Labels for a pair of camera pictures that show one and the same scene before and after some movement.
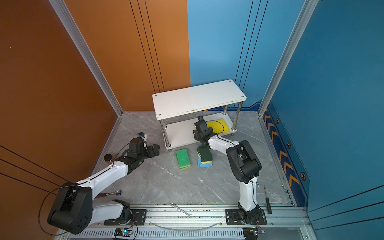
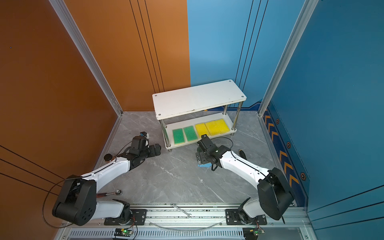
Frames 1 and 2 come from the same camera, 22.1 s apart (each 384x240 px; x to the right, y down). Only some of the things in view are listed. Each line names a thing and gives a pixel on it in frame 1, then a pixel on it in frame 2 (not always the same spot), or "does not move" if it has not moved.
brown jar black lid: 108,158 does not move
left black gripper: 152,154 does not move
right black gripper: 196,135 -> 200,156
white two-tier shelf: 220,103 does not move
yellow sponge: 219,126 does not move
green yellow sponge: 183,158 -> 190,133
